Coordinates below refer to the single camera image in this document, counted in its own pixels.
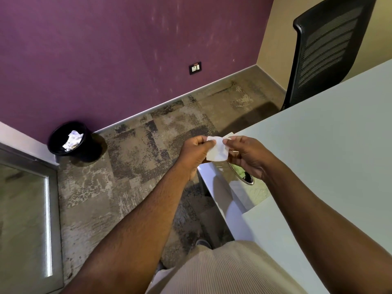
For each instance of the person's right hand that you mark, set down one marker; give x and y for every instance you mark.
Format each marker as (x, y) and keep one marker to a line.
(251, 157)

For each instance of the person's left hand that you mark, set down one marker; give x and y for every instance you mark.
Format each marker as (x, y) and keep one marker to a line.
(191, 156)

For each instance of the white wet wipe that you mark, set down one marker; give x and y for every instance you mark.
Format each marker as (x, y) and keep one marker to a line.
(216, 153)

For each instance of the glass door with metal frame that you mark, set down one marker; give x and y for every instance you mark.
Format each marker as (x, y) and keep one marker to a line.
(21, 217)

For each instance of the person's right forearm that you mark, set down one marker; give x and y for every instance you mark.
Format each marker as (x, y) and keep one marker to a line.
(321, 226)

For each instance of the person's left forearm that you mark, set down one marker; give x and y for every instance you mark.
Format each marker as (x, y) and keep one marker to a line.
(137, 235)

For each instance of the silver skirting strip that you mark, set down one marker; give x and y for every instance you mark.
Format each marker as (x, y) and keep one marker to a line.
(183, 95)

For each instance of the grey perforated shoe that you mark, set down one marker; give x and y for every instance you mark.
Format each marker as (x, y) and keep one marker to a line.
(159, 268)
(203, 243)

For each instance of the black waste bin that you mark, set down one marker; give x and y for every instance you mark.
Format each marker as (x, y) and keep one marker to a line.
(88, 150)

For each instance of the beige ribbed shorts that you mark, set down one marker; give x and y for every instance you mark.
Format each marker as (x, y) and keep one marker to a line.
(226, 269)

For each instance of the crumpled white paper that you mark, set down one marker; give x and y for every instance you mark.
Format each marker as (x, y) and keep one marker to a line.
(73, 140)

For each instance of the black mesh office chair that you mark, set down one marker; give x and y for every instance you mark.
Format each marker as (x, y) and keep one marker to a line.
(324, 48)

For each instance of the black wall socket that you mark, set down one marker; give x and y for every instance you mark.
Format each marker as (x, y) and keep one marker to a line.
(195, 68)

